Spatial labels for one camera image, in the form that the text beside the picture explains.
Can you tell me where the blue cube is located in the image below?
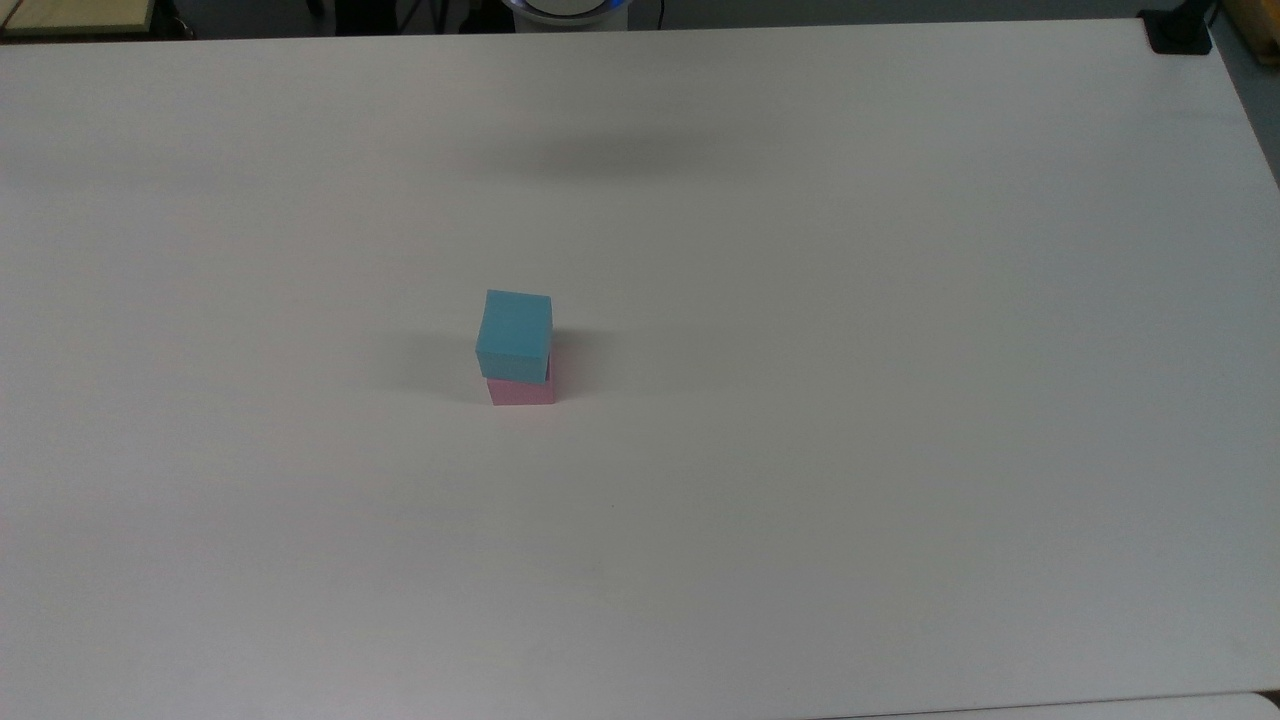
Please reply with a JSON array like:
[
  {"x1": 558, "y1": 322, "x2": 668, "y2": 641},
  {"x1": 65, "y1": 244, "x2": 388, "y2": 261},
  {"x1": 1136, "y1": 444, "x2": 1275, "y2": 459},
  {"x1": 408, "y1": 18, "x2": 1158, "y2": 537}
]
[{"x1": 475, "y1": 290, "x2": 554, "y2": 383}]

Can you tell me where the pink cube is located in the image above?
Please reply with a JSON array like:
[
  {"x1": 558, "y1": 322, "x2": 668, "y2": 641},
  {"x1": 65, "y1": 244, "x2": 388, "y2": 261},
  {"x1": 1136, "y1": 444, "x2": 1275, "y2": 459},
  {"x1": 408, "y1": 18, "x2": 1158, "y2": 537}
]
[{"x1": 487, "y1": 345, "x2": 558, "y2": 407}]

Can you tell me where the light wooden board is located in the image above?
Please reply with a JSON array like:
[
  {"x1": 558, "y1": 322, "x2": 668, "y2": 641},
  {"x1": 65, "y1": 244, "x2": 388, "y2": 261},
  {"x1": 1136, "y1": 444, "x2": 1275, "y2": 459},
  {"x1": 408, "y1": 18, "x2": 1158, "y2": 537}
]
[{"x1": 0, "y1": 0, "x2": 157, "y2": 36}]

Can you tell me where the wooden crate edge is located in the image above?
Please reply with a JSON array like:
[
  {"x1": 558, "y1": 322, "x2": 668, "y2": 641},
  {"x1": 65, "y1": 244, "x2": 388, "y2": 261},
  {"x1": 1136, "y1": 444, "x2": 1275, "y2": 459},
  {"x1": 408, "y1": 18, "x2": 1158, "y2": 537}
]
[{"x1": 1224, "y1": 0, "x2": 1280, "y2": 67}]

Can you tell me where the white robot base blue ring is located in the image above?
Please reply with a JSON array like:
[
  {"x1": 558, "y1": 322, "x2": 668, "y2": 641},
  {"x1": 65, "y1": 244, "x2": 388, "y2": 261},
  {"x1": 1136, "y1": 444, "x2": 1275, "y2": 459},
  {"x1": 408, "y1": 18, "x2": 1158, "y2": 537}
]
[{"x1": 500, "y1": 0, "x2": 633, "y2": 34}]

